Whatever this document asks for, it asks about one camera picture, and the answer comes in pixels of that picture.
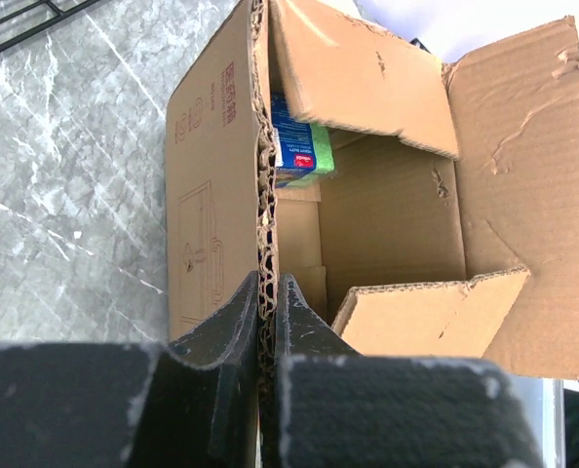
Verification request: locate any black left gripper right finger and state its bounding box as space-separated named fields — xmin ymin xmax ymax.
xmin=275 ymin=274 xmax=358 ymax=467

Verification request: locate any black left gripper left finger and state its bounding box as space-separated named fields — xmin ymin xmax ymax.
xmin=169 ymin=272 xmax=258 ymax=467

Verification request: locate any blue Vileda sponge pack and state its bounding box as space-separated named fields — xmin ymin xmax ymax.
xmin=271 ymin=93 xmax=335 ymax=188

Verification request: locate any brown cardboard box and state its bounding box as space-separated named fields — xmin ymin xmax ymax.
xmin=165 ymin=1 xmax=579 ymax=467

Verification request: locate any black wire basket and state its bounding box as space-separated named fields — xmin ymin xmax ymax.
xmin=0 ymin=0 xmax=98 ymax=54

